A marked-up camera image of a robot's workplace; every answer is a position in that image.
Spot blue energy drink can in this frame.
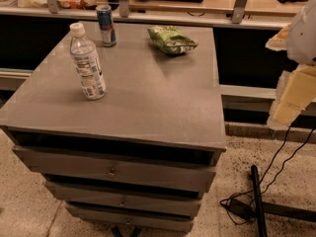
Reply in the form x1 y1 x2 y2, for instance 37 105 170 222
96 5 117 47

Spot grey drawer cabinet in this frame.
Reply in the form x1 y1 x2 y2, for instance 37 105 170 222
1 24 226 221

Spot green jalapeno chip bag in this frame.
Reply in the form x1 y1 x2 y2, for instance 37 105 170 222
147 26 198 55

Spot bottom grey drawer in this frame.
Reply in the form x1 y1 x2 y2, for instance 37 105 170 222
65 203 194 232

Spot black power adapter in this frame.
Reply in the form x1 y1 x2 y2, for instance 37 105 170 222
228 198 256 220

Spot middle grey drawer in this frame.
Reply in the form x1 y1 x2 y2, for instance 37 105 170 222
44 181 200 218

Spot top grey drawer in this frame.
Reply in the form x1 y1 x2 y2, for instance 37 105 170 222
13 145 215 194

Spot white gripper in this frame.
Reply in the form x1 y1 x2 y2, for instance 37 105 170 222
266 0 316 129

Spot metal window rail frame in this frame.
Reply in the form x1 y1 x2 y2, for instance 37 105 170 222
0 0 305 29

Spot clear plastic water bottle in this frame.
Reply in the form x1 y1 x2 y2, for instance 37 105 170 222
70 23 106 100

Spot black power cable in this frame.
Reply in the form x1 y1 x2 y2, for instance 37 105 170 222
219 123 316 226

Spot grey drawer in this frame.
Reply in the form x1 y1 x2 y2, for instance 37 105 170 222
13 145 215 194
65 203 194 232
44 181 200 218

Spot black floor stand bar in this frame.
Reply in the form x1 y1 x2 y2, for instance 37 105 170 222
251 165 316 237

